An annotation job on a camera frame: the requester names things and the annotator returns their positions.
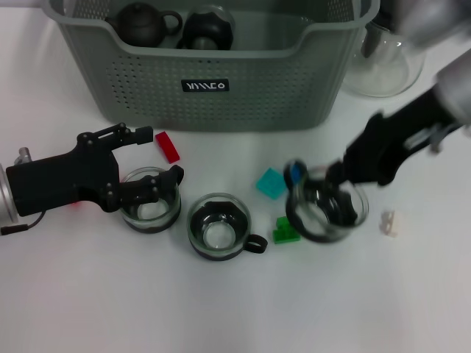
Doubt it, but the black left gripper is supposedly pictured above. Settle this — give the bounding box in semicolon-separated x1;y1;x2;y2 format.
5;124;185;218

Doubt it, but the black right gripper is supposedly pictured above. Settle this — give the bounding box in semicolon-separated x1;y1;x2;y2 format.
325;86;461;225

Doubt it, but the glass teacup with black base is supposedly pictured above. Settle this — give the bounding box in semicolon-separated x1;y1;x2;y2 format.
285;157;369;243
185;192;269;262
119;165;185;235
176;5;236;51

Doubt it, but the white building block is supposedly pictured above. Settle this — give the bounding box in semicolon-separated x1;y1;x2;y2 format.
378;210;404;238

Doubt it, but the teal square building block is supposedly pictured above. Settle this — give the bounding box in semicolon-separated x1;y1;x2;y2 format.
255;165;288;202

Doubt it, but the grey perforated storage bin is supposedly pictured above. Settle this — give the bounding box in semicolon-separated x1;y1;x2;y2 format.
39;0;380;133

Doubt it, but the dark red long brick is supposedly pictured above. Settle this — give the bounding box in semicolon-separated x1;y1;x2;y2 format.
154;131;182;165

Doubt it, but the glass carafe with black lid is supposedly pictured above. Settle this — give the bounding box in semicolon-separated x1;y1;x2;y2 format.
341;7;428;99

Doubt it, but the dark clay teapot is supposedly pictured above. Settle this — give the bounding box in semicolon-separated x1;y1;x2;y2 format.
105;2;184;49

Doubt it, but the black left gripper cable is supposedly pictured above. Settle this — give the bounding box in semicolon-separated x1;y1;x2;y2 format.
0;211;47;236

